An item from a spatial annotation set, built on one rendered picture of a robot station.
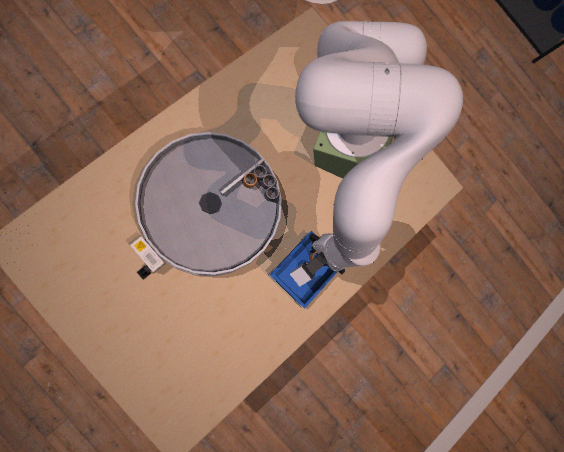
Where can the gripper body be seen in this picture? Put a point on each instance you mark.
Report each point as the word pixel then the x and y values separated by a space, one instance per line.
pixel 319 247

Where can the grey metal ring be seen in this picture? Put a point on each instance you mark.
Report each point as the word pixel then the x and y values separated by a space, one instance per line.
pixel 273 189
pixel 262 168
pixel 271 177

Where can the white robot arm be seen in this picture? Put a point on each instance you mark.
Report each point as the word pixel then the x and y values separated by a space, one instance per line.
pixel 353 93

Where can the blue shallow tray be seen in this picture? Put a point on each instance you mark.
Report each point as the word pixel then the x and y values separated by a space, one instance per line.
pixel 304 294

